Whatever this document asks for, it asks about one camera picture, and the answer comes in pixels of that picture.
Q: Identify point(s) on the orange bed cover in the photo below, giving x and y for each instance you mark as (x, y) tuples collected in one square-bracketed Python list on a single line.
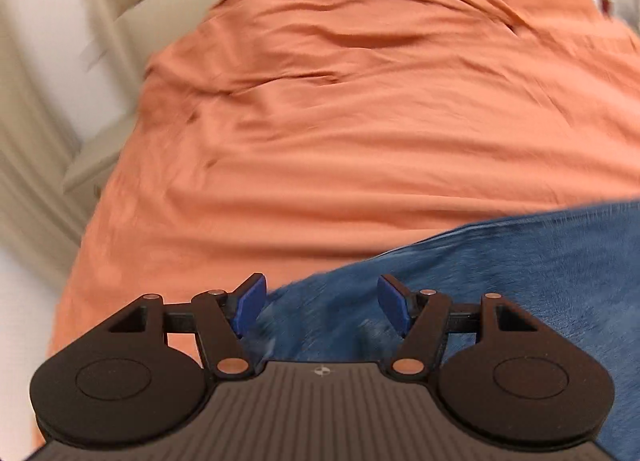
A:
[(350, 141)]

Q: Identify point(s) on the dark red can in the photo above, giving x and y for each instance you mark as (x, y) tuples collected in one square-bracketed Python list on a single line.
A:
[(606, 3)]

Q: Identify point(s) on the blue denim pants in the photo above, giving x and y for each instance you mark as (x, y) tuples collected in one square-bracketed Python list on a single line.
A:
[(505, 266)]

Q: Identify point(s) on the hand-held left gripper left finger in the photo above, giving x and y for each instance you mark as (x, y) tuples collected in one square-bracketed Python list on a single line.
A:
[(250, 302)]

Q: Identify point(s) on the beige nightstand with drawers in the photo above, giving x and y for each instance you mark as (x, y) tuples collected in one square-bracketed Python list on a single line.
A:
[(95, 166)]

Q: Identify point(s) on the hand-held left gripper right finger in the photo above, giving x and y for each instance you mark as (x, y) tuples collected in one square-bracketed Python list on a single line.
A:
[(392, 303)]

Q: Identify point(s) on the cream curtain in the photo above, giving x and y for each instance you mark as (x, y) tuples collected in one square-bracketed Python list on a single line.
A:
[(30, 166)]

